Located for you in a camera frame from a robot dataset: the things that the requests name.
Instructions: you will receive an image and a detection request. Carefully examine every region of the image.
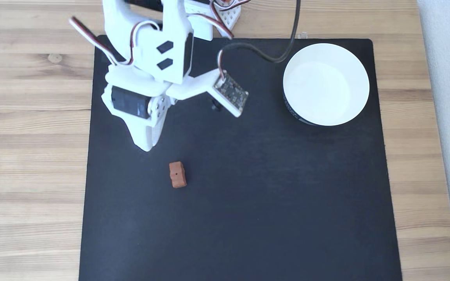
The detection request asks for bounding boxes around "brown toy block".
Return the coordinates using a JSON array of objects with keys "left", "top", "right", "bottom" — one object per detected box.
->
[{"left": 169, "top": 161, "right": 188, "bottom": 189}]

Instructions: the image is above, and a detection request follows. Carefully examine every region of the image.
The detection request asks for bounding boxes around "white bowl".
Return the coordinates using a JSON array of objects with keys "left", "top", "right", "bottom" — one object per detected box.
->
[{"left": 283, "top": 43, "right": 370, "bottom": 126}]

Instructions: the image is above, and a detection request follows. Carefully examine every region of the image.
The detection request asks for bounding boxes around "red white black servo wire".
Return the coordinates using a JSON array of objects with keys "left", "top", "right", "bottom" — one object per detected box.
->
[
  {"left": 69, "top": 16, "right": 161, "bottom": 66},
  {"left": 188, "top": 0, "right": 251, "bottom": 40}
]

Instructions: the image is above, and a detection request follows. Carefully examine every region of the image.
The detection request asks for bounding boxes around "black camera cable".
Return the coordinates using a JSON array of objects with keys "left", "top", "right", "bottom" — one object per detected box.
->
[{"left": 217, "top": 0, "right": 302, "bottom": 78}]

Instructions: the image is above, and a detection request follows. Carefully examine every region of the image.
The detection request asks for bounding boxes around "black desk mat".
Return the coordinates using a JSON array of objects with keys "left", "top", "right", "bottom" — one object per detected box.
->
[{"left": 79, "top": 35, "right": 403, "bottom": 281}]

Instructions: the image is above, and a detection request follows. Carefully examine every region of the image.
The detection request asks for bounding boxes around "gripper camera on white bracket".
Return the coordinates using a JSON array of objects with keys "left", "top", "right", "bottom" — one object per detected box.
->
[{"left": 166, "top": 68, "right": 249, "bottom": 118}]

